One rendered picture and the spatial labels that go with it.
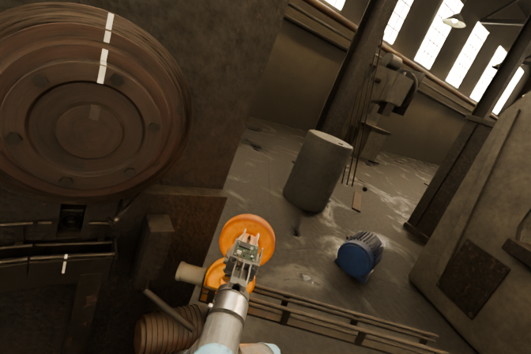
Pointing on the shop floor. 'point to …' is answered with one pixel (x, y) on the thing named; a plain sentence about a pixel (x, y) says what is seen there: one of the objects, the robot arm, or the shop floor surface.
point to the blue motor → (360, 255)
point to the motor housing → (167, 330)
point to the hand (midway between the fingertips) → (249, 235)
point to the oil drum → (317, 171)
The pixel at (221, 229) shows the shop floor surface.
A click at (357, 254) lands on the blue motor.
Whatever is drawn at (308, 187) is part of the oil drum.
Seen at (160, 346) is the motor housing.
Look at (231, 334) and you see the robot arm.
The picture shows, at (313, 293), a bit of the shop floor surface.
